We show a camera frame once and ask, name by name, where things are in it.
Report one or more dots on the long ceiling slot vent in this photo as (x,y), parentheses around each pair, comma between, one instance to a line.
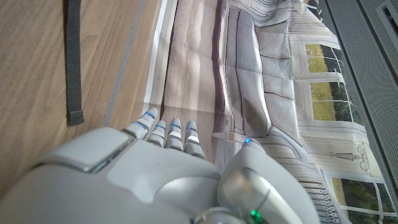
(388,18)

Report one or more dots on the printed room backdrop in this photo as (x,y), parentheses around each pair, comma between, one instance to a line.
(233,77)

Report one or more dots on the black backpack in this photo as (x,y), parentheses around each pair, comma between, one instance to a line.
(73,62)

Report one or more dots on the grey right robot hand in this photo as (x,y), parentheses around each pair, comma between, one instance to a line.
(140,180)

